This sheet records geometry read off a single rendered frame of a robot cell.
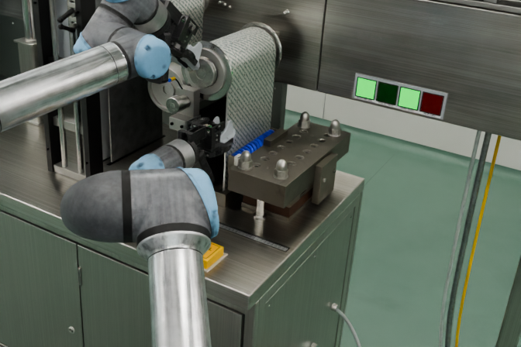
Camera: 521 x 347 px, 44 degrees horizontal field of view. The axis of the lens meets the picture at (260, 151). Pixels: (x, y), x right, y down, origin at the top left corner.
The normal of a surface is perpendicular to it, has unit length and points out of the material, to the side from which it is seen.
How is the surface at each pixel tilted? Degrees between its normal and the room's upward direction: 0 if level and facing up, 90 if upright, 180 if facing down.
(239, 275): 0
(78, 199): 57
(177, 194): 36
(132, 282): 90
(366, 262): 0
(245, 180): 90
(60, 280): 90
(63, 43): 90
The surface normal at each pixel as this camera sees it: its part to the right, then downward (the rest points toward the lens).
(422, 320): 0.06, -0.90
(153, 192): 0.17, -0.38
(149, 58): 0.70, 0.34
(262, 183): -0.50, 0.34
